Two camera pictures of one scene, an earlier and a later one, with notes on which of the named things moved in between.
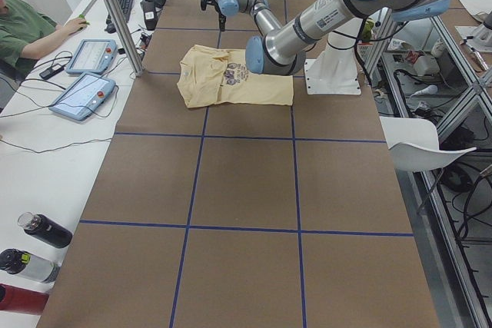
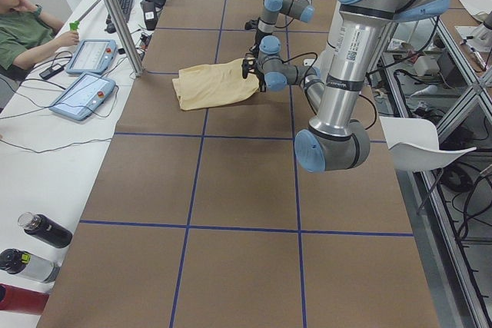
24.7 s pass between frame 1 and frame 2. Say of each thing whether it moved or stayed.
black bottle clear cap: stayed
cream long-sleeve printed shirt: moved
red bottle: stayed
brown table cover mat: stayed
